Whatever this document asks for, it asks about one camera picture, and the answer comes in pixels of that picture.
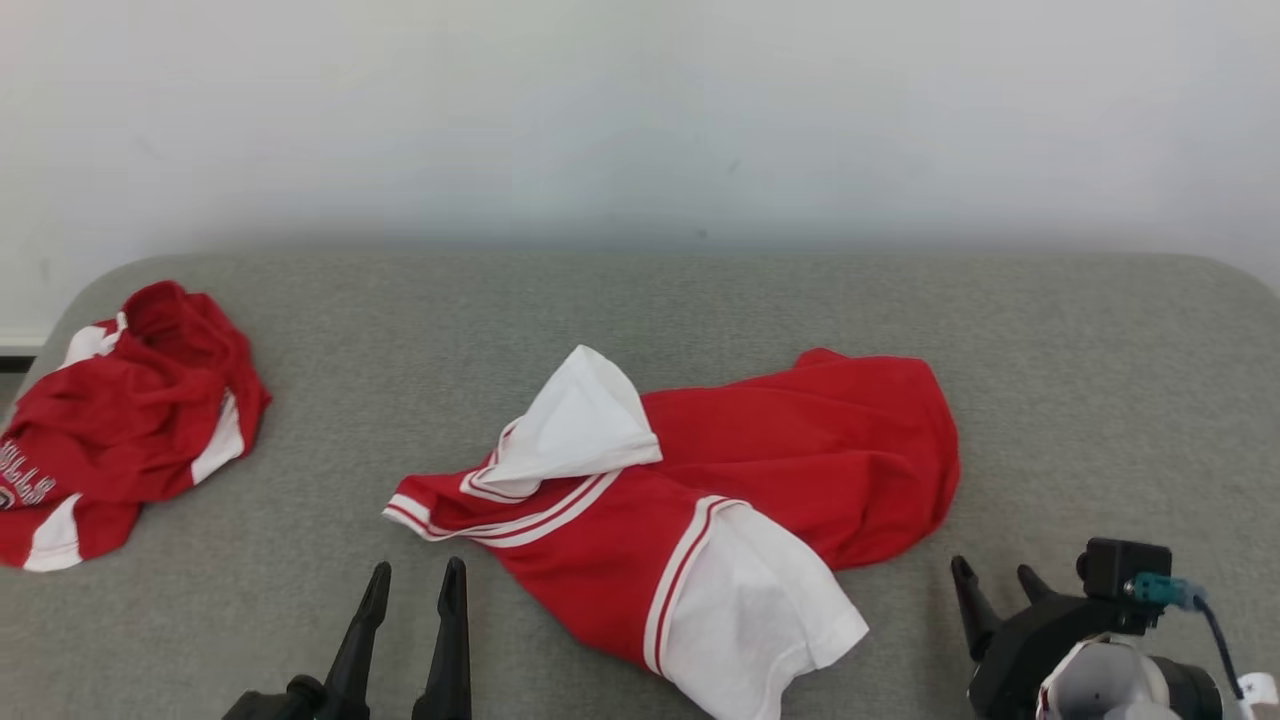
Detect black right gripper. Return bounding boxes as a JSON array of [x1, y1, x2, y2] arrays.
[[950, 556, 1121, 720]]

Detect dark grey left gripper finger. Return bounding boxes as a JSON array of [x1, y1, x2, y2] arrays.
[[322, 561, 393, 720], [412, 557, 473, 720]]

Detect red white t-shirt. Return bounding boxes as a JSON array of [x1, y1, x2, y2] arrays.
[[382, 345, 961, 720]]

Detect red shorts with white stripes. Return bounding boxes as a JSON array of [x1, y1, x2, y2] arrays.
[[0, 280, 272, 573]]

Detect black right camera cable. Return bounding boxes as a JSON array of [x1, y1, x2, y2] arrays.
[[1130, 572, 1246, 691]]

